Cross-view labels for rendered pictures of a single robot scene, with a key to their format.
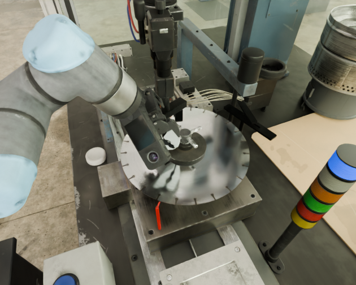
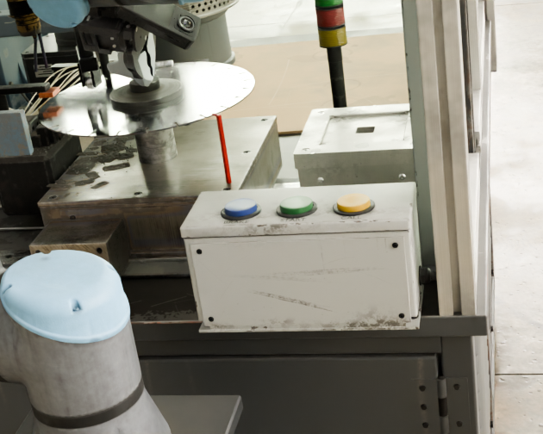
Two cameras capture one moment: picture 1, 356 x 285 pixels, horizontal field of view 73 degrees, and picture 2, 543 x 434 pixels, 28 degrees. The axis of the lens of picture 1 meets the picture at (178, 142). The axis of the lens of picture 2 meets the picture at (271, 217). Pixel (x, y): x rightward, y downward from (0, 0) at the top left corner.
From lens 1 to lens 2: 134 cm
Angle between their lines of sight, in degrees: 49
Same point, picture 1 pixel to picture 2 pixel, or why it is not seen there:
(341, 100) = (202, 36)
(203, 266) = (315, 131)
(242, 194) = (253, 125)
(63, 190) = not seen: outside the picture
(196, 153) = (172, 83)
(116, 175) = (76, 228)
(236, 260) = (331, 114)
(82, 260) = (217, 201)
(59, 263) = (200, 216)
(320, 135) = not seen: hidden behind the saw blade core
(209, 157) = (188, 83)
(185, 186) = (210, 100)
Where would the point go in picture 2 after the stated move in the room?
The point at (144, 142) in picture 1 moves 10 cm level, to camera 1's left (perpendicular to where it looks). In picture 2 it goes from (165, 15) to (120, 36)
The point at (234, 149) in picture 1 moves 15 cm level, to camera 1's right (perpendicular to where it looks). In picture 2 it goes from (197, 70) to (246, 41)
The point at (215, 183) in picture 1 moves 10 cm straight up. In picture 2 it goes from (232, 84) to (221, 20)
